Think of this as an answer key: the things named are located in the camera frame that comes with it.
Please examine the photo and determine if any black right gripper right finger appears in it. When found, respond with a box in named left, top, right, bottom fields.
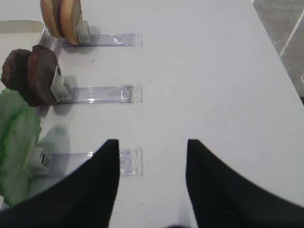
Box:
left=186, top=139, right=304, bottom=228

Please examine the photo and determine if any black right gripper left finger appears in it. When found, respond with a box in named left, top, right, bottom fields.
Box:
left=0, top=139, right=120, bottom=228

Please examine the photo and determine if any grey lettuce pusher block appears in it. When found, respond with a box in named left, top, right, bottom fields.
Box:
left=22, top=137, right=51, bottom=178

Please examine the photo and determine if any green lettuce leaf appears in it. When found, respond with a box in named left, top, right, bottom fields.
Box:
left=0, top=89, right=41, bottom=206

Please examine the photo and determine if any front brown meat patty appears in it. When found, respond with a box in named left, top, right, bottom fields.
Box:
left=27, top=45, right=61, bottom=105

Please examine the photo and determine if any brown meat patty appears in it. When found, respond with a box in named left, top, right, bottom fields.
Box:
left=1, top=48, right=36, bottom=106
left=27, top=45, right=61, bottom=105

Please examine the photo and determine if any rear brown meat patty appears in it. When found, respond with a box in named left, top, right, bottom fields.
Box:
left=1, top=48, right=36, bottom=106

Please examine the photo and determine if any grey bread pusher block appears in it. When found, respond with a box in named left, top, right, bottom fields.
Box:
left=76, top=20, right=91, bottom=44

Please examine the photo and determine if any front bread slice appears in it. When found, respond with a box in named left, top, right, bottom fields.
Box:
left=60, top=0, right=82, bottom=45

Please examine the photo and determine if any bread slice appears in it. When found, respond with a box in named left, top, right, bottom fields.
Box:
left=60, top=0, right=82, bottom=45
left=40, top=0, right=64, bottom=39

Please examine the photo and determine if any rear bread slice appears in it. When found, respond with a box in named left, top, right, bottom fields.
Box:
left=40, top=0, right=64, bottom=39

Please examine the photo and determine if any grey patty pusher block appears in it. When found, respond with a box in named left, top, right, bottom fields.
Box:
left=50, top=69, right=77, bottom=104

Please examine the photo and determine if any white serving tray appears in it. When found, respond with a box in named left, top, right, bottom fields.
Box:
left=0, top=20, right=47, bottom=46

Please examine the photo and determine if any clear lettuce holder rail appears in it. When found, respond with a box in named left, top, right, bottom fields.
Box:
left=33, top=148, right=143, bottom=179

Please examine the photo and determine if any clear patty holder rail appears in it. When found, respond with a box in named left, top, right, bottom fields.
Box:
left=59, top=84, right=143, bottom=104

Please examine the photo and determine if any clear bread holder rail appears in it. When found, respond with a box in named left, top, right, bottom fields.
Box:
left=51, top=33, right=143, bottom=48

